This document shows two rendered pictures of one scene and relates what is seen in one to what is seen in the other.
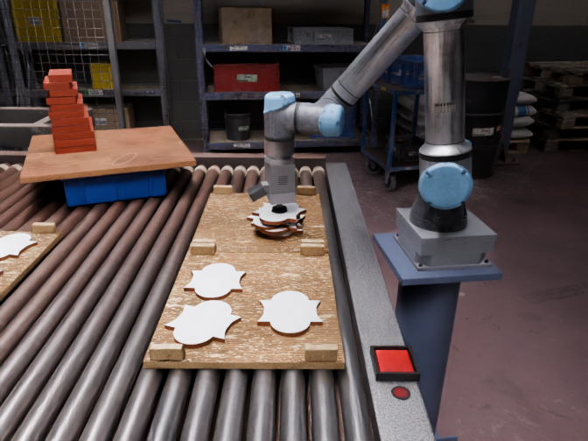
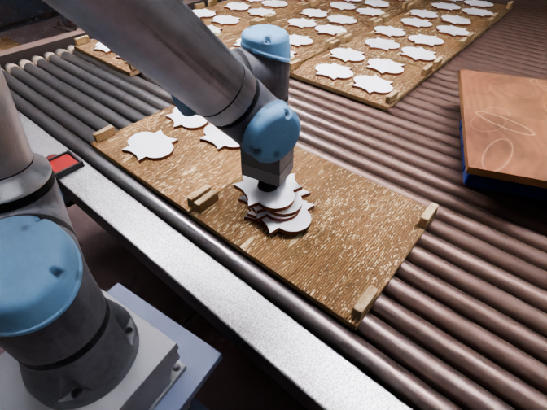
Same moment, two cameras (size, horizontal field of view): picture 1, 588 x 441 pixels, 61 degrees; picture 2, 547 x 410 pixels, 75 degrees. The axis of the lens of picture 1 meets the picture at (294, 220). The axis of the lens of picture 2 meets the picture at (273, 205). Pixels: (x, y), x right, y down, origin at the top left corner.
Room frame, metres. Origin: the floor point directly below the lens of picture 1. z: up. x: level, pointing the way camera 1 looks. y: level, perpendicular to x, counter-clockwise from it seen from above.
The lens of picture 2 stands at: (1.60, -0.38, 1.48)
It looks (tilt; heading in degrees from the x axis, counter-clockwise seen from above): 44 degrees down; 131
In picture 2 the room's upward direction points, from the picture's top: straight up
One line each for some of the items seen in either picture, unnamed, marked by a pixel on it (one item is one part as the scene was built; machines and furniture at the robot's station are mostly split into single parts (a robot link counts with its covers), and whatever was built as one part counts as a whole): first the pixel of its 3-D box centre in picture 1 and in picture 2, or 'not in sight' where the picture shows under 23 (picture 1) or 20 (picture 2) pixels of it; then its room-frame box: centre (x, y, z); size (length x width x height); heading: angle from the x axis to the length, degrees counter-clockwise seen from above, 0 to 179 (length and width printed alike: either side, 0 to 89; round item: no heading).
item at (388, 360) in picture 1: (394, 363); (63, 164); (0.71, -0.18, 0.92); 0.06 x 0.06 x 0.01; 1
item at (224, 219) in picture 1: (262, 220); (314, 215); (1.31, 0.09, 0.93); 0.41 x 0.35 x 0.02; 1
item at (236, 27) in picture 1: (244, 24); not in sight; (5.35, 0.52, 1.26); 0.49 x 0.38 x 0.34; 104
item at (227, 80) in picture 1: (245, 75); not in sight; (5.31, 0.51, 0.78); 0.66 x 0.45 x 0.28; 98
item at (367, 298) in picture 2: (306, 190); (365, 302); (1.51, -0.04, 0.95); 0.06 x 0.02 x 0.03; 91
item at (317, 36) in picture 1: (319, 36); not in sight; (5.39, -0.24, 1.16); 0.60 x 0.40 x 0.15; 101
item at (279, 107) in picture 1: (280, 115); (264, 67); (1.22, 0.04, 1.25); 0.09 x 0.08 x 0.11; 75
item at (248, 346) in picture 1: (252, 300); (190, 145); (0.90, 0.09, 0.93); 0.41 x 0.35 x 0.02; 1
